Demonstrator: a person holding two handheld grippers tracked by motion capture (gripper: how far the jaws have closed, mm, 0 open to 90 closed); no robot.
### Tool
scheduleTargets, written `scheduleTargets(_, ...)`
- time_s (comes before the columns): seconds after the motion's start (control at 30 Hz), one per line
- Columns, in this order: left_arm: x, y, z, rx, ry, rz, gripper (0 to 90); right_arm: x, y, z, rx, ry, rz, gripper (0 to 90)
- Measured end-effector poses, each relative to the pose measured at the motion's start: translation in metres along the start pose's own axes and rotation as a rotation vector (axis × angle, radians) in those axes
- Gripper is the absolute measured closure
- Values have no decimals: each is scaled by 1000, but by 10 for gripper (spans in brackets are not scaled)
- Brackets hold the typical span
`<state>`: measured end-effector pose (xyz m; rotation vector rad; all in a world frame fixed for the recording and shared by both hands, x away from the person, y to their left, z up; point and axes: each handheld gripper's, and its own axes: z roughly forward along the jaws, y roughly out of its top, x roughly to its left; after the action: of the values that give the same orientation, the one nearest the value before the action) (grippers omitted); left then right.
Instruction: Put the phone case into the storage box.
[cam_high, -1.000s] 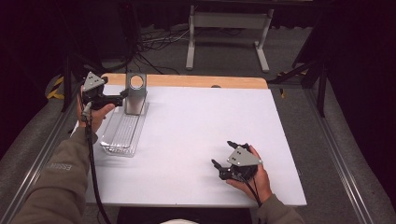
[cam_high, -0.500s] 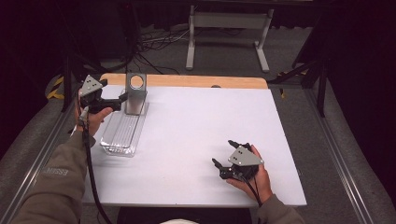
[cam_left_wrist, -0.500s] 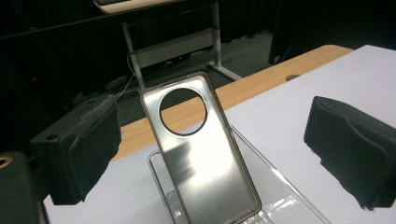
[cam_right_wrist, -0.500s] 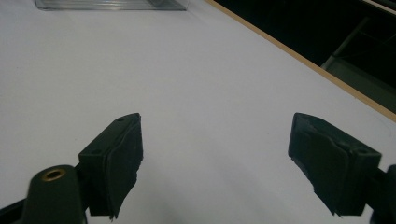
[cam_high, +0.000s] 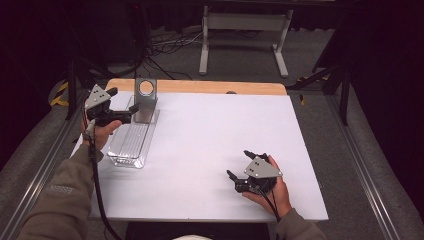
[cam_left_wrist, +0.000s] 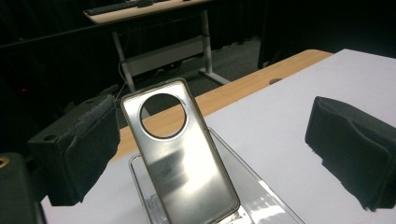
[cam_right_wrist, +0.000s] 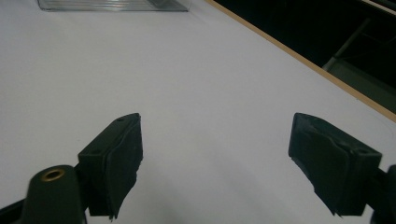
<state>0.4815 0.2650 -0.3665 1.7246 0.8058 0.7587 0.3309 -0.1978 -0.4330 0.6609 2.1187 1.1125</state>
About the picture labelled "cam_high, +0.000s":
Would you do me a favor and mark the silver phone case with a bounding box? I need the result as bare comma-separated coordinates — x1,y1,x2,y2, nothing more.
133,77,159,125

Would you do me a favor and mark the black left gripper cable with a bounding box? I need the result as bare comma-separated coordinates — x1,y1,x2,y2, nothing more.
84,119,124,240

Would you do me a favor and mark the person's right hand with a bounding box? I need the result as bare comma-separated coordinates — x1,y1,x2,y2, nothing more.
242,154,293,220

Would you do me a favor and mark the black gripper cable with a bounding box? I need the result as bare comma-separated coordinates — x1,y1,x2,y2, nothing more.
255,185,282,223
84,119,124,240

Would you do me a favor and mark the bundle of floor cables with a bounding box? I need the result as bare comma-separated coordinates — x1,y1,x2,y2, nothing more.
144,25,205,81

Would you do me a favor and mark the person's left hand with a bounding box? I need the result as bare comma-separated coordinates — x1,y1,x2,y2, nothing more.
81,112,123,151

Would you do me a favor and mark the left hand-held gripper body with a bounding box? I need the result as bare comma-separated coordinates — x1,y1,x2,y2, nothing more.
84,83,133,127

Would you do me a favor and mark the yellow black floor tape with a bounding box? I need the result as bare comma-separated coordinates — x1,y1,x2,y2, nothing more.
49,81,88,108

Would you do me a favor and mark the black metal stand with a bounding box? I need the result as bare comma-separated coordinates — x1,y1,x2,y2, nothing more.
286,13,355,127
64,54,113,122

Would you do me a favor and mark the clear plastic packaging box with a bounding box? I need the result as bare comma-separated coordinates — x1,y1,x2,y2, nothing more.
106,94,161,170

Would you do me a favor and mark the white board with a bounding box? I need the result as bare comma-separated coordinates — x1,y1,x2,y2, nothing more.
69,89,330,223

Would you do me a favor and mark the aluminium floor rail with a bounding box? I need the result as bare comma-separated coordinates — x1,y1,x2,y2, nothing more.
324,94,403,240
0,88,91,240

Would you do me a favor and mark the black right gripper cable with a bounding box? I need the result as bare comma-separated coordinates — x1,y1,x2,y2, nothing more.
255,185,282,223

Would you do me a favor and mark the wooden table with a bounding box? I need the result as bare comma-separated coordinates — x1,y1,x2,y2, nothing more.
105,78,288,97

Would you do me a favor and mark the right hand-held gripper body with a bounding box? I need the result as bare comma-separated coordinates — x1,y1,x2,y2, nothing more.
234,156,284,195

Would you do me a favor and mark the white metal stand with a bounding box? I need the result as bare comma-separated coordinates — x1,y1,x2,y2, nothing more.
198,4,295,79

